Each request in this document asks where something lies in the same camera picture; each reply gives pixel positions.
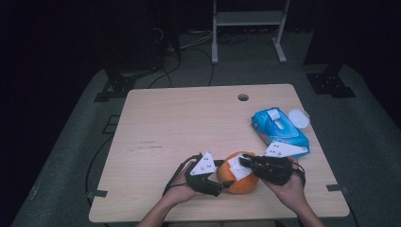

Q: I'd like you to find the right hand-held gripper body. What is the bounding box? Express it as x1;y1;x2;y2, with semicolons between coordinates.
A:
251;141;309;186

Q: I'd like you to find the person's right hand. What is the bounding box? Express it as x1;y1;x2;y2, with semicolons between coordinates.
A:
262;156;307;216

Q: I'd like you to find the hand-held gripper cable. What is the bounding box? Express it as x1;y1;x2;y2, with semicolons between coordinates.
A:
292;162;306;187
162;153;203;197

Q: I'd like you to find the blue wet wipes pack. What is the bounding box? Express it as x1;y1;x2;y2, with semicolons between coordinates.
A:
251;107;311;156

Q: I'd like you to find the right hand-held gripper cable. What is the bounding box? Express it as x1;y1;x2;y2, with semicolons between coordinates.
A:
292;162;306;187

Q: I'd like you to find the white floor cable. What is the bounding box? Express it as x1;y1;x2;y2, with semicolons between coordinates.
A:
181;29;221;51

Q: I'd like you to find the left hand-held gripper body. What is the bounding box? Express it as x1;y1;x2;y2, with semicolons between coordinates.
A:
183;150;223;198

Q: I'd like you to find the left hand-held gripper cable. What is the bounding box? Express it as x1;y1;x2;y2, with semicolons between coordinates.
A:
162;153;203;197

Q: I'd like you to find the person's left hand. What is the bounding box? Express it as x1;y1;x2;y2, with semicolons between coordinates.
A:
162;169;203;207

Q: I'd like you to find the white wet wipe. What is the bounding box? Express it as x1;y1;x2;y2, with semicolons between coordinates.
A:
227;153;255;182
266;108;287;131

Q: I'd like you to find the black floor cable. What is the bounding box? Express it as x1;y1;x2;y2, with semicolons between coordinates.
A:
185;46;216;87
84;135;114;202
148;53;183;89

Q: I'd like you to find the orange round fruit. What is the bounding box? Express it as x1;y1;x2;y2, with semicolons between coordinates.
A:
216;150;260;195

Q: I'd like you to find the black tape strip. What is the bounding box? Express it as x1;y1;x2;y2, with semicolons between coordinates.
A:
325;183;350;194
86;189;109;200

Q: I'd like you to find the white round lid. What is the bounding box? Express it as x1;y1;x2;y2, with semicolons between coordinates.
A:
288;108;311;130

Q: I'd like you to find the black stand base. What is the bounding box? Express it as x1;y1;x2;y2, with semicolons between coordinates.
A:
94;62;159;103
305;62;357;98

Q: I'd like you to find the white metal stand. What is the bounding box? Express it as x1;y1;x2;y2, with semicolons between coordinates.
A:
211;0;291;65

